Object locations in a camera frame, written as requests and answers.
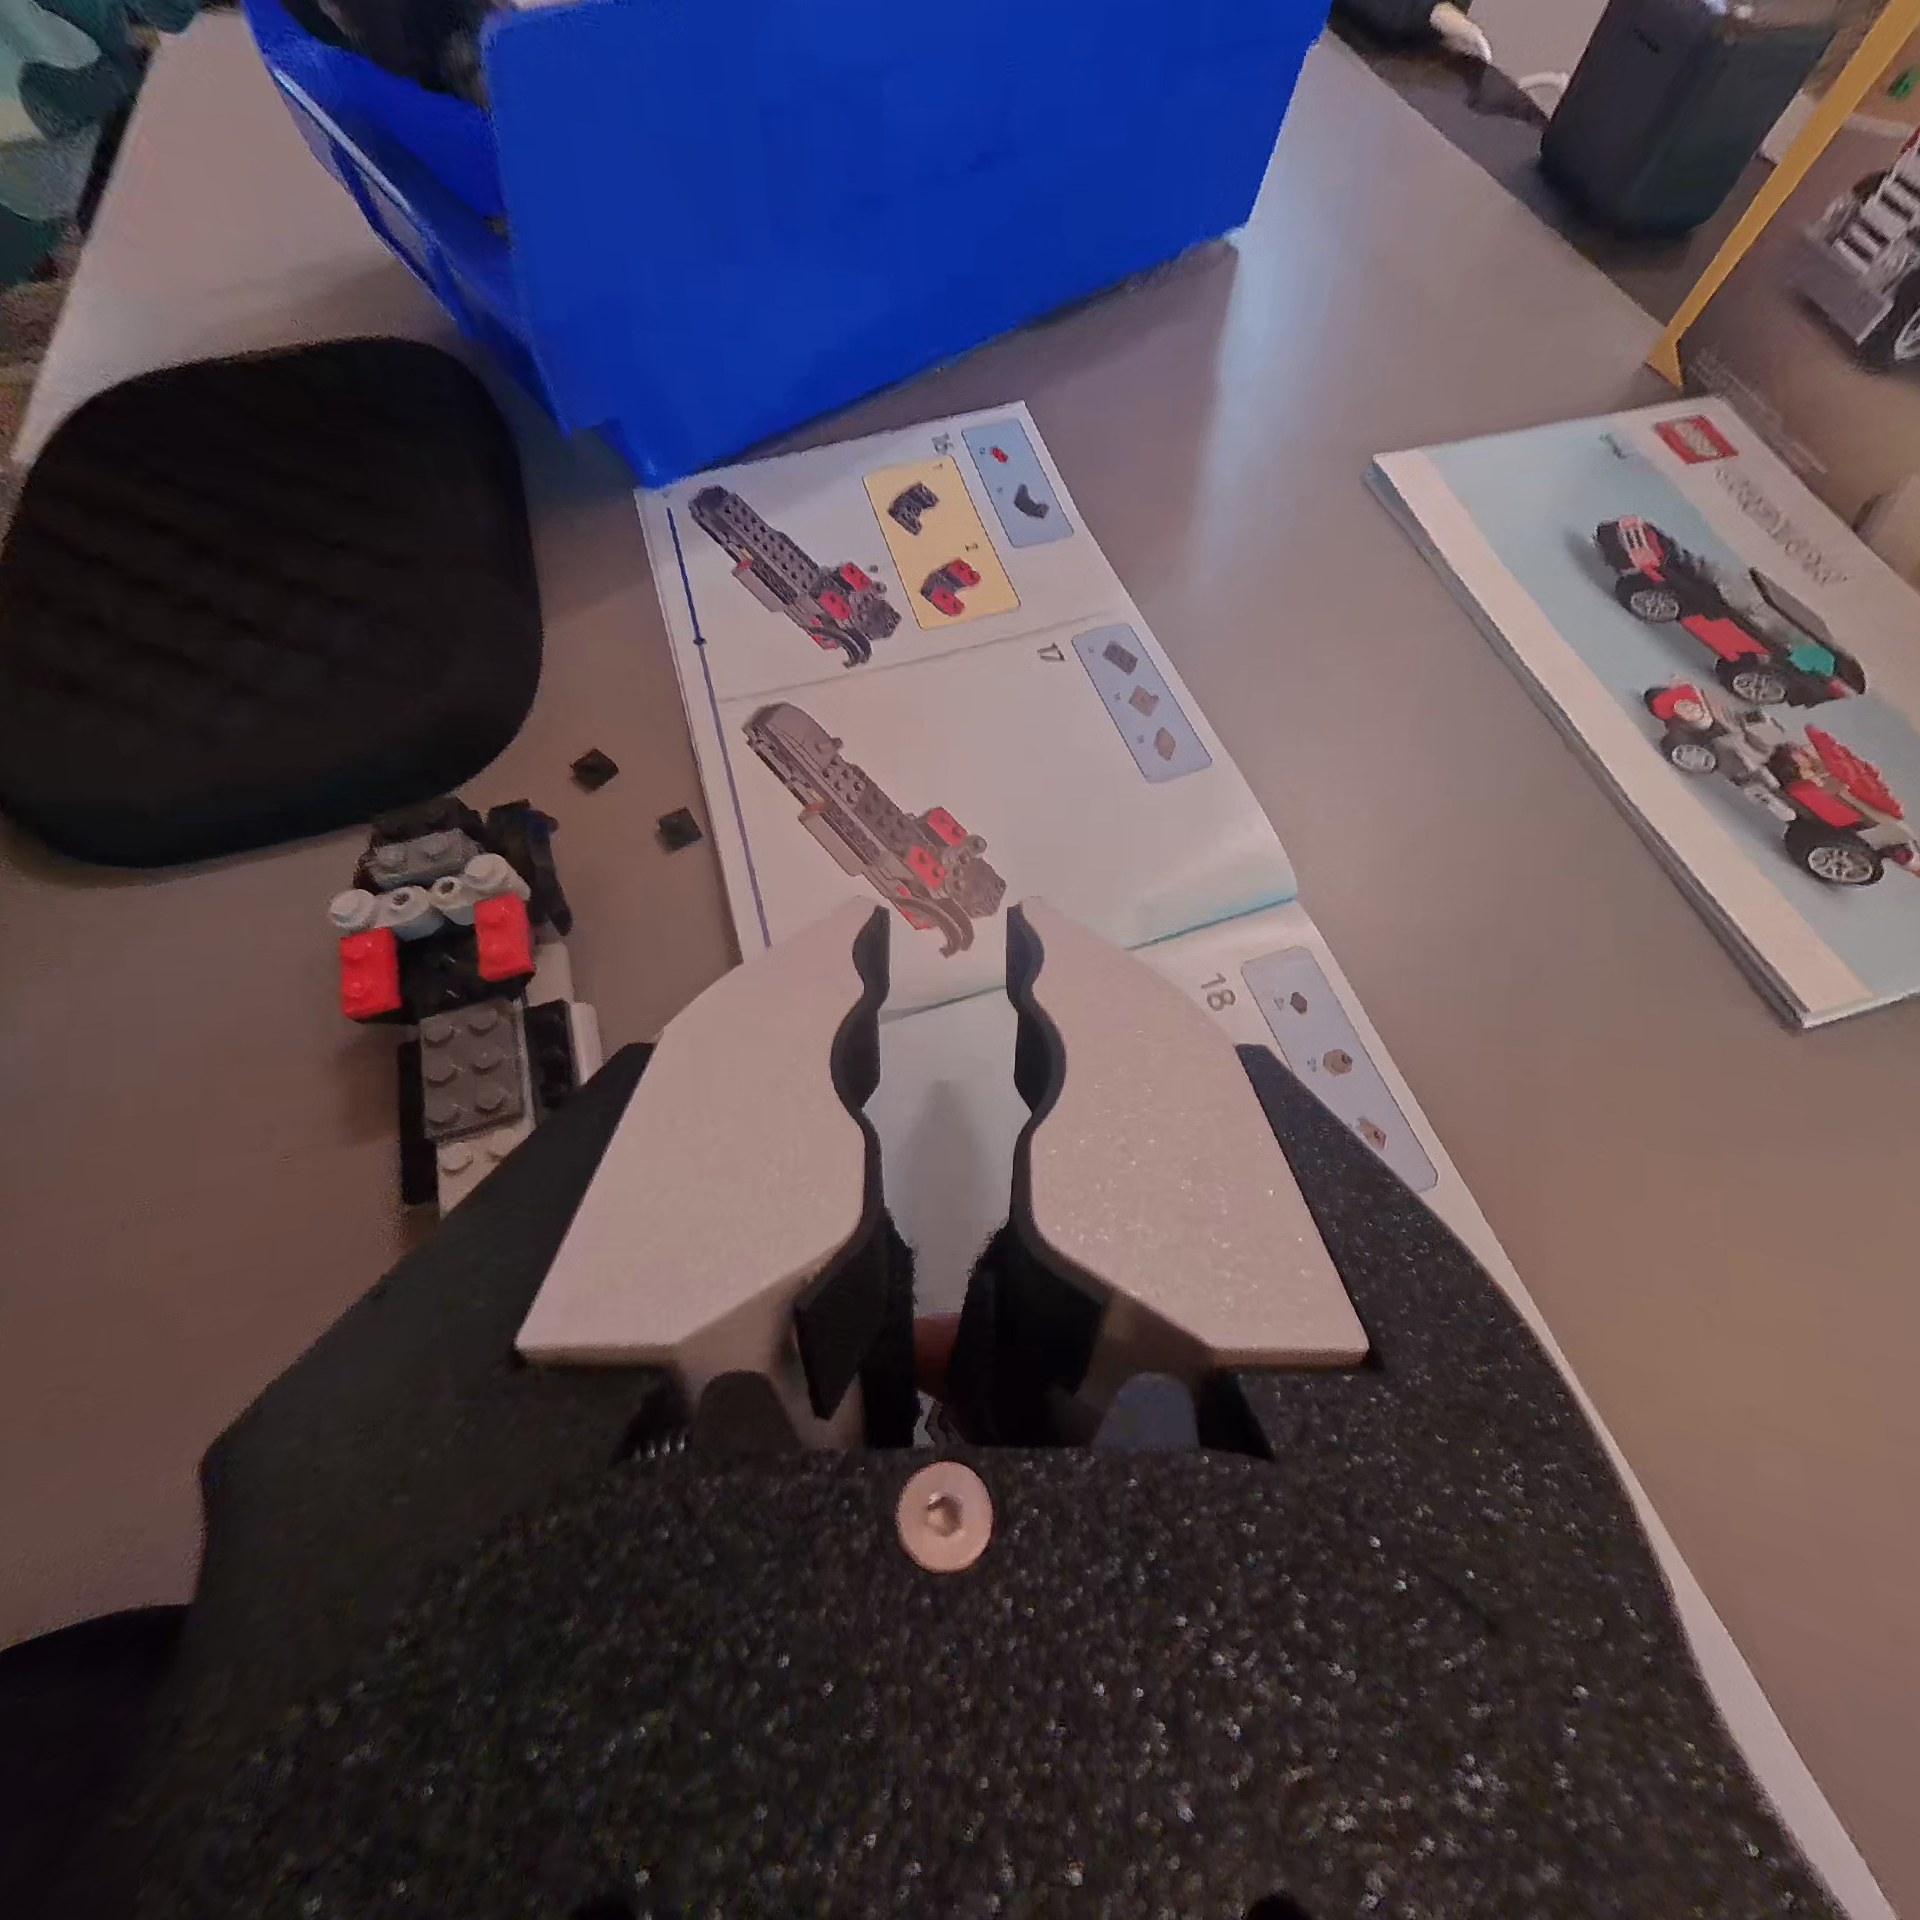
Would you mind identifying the toy set cardboard box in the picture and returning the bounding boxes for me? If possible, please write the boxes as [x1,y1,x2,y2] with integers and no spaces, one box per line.
[1644,0,1920,528]

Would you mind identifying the person's camouflage clothing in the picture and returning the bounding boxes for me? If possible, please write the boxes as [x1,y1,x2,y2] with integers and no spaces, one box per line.
[0,0,198,286]

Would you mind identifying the dark boxy device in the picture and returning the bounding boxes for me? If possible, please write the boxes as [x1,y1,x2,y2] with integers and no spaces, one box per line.
[1542,0,1842,238]

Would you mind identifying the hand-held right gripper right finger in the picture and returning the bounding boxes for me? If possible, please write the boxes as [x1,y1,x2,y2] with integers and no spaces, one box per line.
[958,897,1374,1453]

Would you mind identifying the partly built toy vehicle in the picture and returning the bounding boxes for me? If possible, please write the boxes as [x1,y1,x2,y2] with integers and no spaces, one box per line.
[326,797,607,1218]

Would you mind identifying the dark cloth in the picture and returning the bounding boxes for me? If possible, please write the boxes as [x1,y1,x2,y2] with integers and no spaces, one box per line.
[0,1602,191,1920]

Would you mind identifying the blue plastic bin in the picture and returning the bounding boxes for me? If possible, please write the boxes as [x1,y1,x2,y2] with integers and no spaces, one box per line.
[239,0,1334,485]

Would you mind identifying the dark device with blue top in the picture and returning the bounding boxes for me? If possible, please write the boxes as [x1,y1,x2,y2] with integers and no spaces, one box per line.
[1334,0,1502,57]

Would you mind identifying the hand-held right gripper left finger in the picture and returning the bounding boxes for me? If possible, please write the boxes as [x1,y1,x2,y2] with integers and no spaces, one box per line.
[512,897,920,1453]

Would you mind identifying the closed instruction booklet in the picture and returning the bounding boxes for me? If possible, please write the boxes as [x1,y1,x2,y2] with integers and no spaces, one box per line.
[1364,396,1920,1030]

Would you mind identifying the open instruction booklet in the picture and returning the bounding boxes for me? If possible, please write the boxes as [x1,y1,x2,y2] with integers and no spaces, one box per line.
[633,396,1897,1920]

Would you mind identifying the black mesh pad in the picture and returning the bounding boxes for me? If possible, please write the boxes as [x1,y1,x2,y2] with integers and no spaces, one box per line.
[0,339,544,870]

